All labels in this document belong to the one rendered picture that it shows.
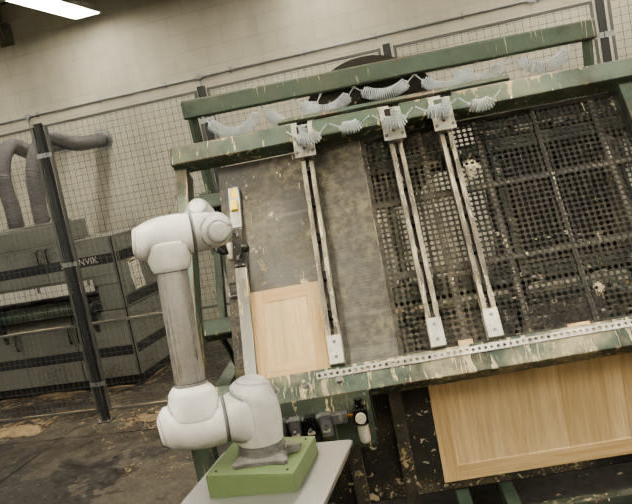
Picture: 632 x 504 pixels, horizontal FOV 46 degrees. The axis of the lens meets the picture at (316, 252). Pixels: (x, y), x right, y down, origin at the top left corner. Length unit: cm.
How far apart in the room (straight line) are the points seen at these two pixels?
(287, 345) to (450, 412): 78
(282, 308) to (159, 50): 584
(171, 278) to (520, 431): 177
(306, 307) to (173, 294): 98
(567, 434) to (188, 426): 177
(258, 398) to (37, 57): 747
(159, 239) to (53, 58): 712
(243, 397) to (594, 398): 167
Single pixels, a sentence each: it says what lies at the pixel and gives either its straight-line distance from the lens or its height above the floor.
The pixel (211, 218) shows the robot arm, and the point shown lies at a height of 163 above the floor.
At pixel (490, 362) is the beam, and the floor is 83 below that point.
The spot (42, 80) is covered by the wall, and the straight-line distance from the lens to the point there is 947.
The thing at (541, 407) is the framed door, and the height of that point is 52.
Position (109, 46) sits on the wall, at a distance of 906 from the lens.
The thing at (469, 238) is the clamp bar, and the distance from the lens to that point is 329.
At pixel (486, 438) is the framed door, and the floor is 42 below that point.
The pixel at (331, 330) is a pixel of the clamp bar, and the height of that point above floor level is 104.
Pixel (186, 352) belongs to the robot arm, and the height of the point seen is 123.
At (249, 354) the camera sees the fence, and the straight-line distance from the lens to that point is 323.
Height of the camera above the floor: 174
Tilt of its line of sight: 7 degrees down
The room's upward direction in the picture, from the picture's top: 11 degrees counter-clockwise
